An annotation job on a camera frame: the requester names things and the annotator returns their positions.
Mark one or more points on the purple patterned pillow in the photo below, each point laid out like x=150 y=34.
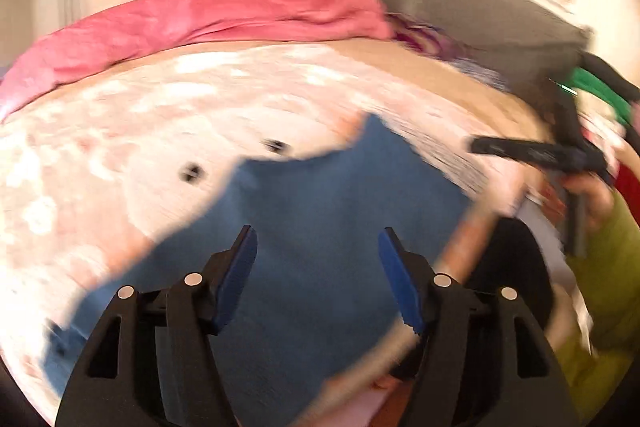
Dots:
x=430 y=39

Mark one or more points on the grey padded headboard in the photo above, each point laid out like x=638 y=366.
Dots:
x=475 y=17

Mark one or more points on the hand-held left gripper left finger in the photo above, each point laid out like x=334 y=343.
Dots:
x=238 y=276

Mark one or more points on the person's right forearm green sleeve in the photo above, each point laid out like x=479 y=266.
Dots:
x=612 y=287

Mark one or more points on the pink duvet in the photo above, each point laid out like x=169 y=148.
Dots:
x=165 y=29

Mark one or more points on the peach bear print blanket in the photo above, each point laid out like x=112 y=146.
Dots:
x=115 y=147

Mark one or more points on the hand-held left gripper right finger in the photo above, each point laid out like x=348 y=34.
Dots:
x=399 y=283

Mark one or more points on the person's right hand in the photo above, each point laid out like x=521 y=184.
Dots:
x=597 y=204

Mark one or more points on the blue denim pants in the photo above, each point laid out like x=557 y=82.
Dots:
x=305 y=252

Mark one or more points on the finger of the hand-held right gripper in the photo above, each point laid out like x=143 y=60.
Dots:
x=535 y=152

